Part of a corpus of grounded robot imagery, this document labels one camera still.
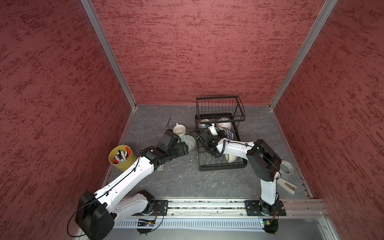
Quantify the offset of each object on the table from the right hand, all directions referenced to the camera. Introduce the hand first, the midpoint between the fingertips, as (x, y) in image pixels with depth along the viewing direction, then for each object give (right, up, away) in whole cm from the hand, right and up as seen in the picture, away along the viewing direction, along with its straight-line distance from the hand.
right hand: (222, 134), depth 92 cm
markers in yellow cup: (-59, -12, -9) cm, 61 cm away
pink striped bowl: (-11, +9, +8) cm, 16 cm away
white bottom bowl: (+2, -12, -10) cm, 16 cm away
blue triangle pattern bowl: (+4, +5, +9) cm, 11 cm away
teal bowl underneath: (-21, -5, +3) cm, 22 cm away
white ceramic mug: (-28, +2, +8) cm, 29 cm away
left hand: (-24, -8, -12) cm, 28 cm away
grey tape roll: (+39, -20, -3) cm, 44 cm away
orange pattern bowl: (+4, 0, -1) cm, 4 cm away
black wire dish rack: (+6, +14, +20) cm, 26 cm away
